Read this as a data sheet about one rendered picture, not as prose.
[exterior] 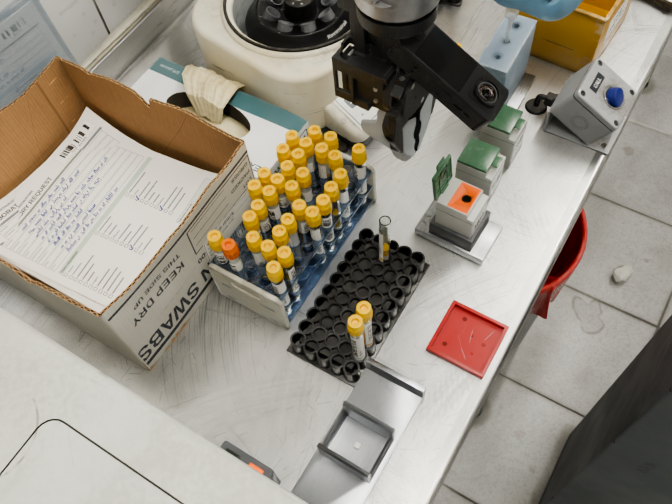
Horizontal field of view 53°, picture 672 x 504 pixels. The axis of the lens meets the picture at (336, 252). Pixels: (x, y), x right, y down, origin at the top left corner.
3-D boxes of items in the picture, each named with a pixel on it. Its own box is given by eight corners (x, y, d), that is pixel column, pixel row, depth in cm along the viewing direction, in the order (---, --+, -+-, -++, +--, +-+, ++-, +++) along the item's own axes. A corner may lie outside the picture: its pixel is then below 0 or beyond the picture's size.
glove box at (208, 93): (270, 212, 86) (257, 166, 77) (128, 143, 93) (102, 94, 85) (322, 144, 91) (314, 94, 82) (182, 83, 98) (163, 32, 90)
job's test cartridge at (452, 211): (468, 248, 79) (474, 219, 74) (432, 230, 81) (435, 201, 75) (483, 222, 81) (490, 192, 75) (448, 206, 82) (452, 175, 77)
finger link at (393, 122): (403, 126, 72) (405, 66, 64) (418, 133, 71) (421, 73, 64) (380, 156, 70) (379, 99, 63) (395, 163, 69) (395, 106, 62)
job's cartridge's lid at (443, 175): (435, 175, 72) (430, 173, 72) (437, 202, 75) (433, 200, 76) (452, 149, 73) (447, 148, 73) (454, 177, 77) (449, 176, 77)
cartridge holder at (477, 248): (481, 266, 80) (484, 251, 76) (414, 233, 82) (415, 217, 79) (501, 232, 82) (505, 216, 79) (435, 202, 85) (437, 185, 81)
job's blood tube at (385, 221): (386, 272, 80) (387, 227, 71) (377, 267, 80) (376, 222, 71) (392, 263, 80) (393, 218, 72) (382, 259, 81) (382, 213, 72)
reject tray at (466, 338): (482, 380, 73) (482, 377, 72) (425, 350, 75) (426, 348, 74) (508, 329, 75) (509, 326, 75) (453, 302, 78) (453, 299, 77)
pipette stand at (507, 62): (506, 131, 89) (518, 77, 81) (457, 114, 91) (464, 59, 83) (534, 80, 93) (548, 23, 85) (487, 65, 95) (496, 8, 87)
